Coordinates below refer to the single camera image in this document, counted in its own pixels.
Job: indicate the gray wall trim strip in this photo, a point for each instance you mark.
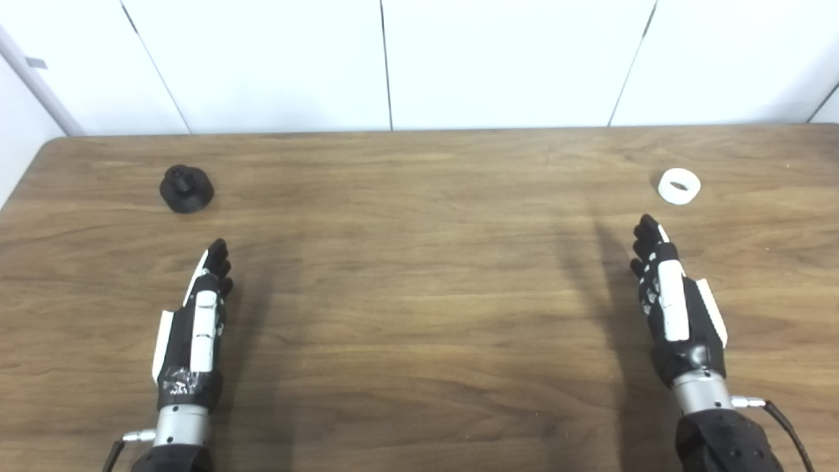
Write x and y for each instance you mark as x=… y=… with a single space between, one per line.
x=39 y=82

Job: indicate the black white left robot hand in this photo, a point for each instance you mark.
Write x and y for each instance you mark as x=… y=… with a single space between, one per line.
x=177 y=354

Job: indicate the small gray wall tag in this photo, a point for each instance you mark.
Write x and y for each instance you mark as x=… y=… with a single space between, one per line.
x=36 y=63

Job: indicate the round black part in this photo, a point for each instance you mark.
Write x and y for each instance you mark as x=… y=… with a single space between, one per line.
x=187 y=196

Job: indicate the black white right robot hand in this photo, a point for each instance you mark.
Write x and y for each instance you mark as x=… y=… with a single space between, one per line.
x=688 y=347

